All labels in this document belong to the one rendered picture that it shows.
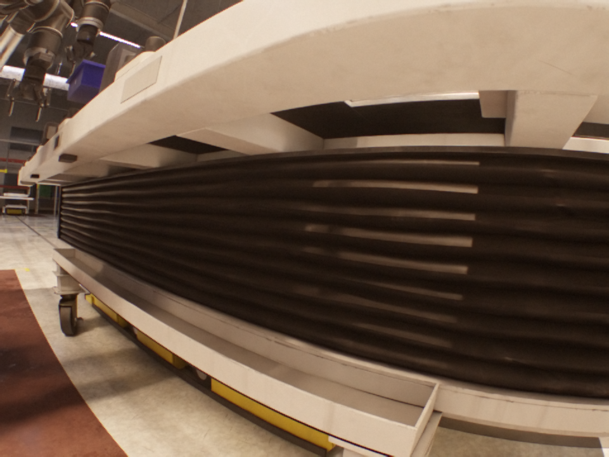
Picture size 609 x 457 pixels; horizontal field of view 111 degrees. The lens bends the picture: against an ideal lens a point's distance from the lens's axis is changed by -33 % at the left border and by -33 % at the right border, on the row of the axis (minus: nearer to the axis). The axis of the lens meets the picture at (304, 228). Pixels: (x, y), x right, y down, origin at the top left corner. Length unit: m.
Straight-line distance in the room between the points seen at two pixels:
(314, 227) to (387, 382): 0.28
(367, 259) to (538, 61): 0.37
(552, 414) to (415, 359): 0.24
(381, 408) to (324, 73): 0.45
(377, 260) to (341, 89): 0.28
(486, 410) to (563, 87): 0.42
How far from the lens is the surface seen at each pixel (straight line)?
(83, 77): 1.12
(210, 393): 1.12
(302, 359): 0.58
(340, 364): 0.54
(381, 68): 0.26
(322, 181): 0.54
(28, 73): 1.05
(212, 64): 0.28
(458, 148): 0.47
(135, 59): 0.46
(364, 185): 0.49
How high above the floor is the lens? 0.65
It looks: 2 degrees down
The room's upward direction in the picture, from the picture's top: 4 degrees clockwise
